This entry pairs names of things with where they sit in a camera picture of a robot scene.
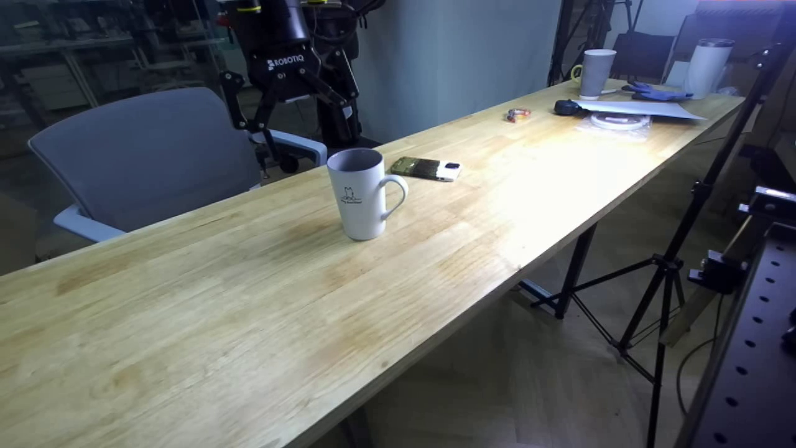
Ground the black clamp block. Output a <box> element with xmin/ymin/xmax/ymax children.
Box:
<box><xmin>688</xmin><ymin>245</ymin><xmax>754</xmax><ymax>295</ymax></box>

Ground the black chair back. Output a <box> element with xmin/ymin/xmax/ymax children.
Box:
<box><xmin>609</xmin><ymin>29</ymin><xmax>678</xmax><ymax>85</ymax></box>

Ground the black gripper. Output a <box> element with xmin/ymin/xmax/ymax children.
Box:
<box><xmin>216</xmin><ymin>0</ymin><xmax>363</xmax><ymax>137</ymax></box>

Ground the black computer mouse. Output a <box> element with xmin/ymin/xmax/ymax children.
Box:
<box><xmin>553</xmin><ymin>96</ymin><xmax>586</xmax><ymax>118</ymax></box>

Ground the white ceramic mug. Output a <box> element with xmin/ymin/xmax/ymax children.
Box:
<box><xmin>324</xmin><ymin>147</ymin><xmax>412</xmax><ymax>243</ymax></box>

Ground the black table leg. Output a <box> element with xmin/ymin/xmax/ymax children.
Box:
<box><xmin>521</xmin><ymin>222</ymin><xmax>601</xmax><ymax>322</ymax></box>

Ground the black tripod stand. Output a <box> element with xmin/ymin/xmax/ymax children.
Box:
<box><xmin>570</xmin><ymin>39</ymin><xmax>796</xmax><ymax>448</ymax></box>

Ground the grey office chair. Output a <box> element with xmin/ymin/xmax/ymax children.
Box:
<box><xmin>25</xmin><ymin>85</ymin><xmax>332</xmax><ymax>245</ymax></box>

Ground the glass office partition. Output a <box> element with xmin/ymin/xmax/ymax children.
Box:
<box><xmin>0</xmin><ymin>0</ymin><xmax>245</xmax><ymax>158</ymax></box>

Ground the silver flat laptop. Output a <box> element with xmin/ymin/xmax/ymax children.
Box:
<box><xmin>576</xmin><ymin>96</ymin><xmax>705</xmax><ymax>127</ymax></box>

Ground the black floor cable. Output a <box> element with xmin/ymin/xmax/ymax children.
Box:
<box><xmin>675</xmin><ymin>331</ymin><xmax>727</xmax><ymax>418</ymax></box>

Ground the black silver device box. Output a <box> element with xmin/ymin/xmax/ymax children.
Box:
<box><xmin>736</xmin><ymin>181</ymin><xmax>796</xmax><ymax>224</ymax></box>

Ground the white round dish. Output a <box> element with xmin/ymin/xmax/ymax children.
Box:
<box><xmin>589</xmin><ymin>111</ymin><xmax>658</xmax><ymax>138</ymax></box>

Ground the grey cup with handle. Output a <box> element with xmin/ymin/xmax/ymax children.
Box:
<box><xmin>570</xmin><ymin>46</ymin><xmax>621</xmax><ymax>102</ymax></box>

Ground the black stand with cables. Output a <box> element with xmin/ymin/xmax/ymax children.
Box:
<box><xmin>313</xmin><ymin>0</ymin><xmax>374</xmax><ymax>153</ymax></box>

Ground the black perforated breadboard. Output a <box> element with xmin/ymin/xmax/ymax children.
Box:
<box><xmin>675</xmin><ymin>238</ymin><xmax>796</xmax><ymax>448</ymax></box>

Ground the green gold flat device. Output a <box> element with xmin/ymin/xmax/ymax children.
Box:
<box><xmin>385</xmin><ymin>153</ymin><xmax>465</xmax><ymax>183</ymax></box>

